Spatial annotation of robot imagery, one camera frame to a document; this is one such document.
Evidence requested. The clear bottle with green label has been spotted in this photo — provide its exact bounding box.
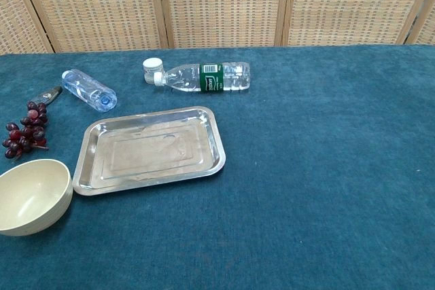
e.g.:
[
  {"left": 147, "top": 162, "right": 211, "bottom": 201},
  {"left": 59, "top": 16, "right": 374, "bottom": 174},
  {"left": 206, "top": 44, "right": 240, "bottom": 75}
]
[{"left": 153, "top": 60, "right": 251, "bottom": 94}]

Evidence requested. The small dark grey tool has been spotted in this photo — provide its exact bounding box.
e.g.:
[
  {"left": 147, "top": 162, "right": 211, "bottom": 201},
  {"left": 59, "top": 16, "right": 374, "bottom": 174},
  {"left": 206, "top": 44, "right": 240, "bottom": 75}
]
[{"left": 32, "top": 86, "right": 63, "bottom": 105}]

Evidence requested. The rectangular stainless steel tray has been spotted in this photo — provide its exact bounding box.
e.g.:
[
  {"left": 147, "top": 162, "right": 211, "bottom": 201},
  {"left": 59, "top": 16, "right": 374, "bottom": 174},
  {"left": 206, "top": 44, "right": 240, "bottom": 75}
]
[{"left": 72, "top": 105, "right": 227, "bottom": 197}]

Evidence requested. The cream round bowl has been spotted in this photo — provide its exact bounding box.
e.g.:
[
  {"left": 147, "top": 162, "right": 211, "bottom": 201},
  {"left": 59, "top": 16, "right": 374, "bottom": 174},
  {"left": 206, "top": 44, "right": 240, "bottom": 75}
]
[{"left": 0, "top": 158, "right": 74, "bottom": 238}]

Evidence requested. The small white lidded jar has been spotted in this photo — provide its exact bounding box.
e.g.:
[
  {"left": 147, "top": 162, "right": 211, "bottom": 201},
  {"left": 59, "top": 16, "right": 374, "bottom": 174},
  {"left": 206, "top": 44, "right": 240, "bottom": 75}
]
[{"left": 142, "top": 58, "right": 162, "bottom": 84}]

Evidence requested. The bunch of dark red grapes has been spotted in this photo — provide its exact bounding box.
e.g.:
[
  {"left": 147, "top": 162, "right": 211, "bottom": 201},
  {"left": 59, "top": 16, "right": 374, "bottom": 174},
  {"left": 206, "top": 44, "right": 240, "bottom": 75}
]
[{"left": 2, "top": 101, "right": 50, "bottom": 161}]

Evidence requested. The blue plush tablecloth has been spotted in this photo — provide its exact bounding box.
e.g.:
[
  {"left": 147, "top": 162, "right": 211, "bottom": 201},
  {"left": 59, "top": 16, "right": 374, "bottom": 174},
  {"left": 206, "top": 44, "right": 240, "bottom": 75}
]
[{"left": 0, "top": 44, "right": 435, "bottom": 290}]

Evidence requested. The woven rattan folding screen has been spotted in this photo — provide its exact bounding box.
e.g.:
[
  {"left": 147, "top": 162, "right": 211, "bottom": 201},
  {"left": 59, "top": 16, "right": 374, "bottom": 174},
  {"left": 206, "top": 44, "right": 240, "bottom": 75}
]
[{"left": 0, "top": 0, "right": 435, "bottom": 55}]

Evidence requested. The clear bottle without label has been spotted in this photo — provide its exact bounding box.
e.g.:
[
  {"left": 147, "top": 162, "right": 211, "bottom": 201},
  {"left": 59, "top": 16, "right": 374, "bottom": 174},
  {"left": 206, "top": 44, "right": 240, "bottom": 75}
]
[{"left": 61, "top": 69, "right": 118, "bottom": 114}]

